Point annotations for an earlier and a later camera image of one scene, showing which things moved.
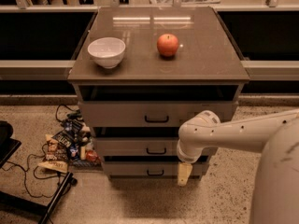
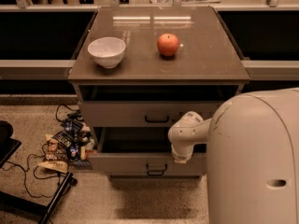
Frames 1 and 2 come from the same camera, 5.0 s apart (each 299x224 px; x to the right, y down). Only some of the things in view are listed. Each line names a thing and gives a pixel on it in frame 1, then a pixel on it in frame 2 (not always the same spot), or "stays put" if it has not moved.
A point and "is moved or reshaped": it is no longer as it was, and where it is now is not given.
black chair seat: x=8 y=146 stays put
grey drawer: x=137 y=146 is moved or reshaped
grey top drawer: x=147 y=114 stays put
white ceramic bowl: x=106 y=51 stays put
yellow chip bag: x=57 y=155 stays put
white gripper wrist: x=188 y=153 to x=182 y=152
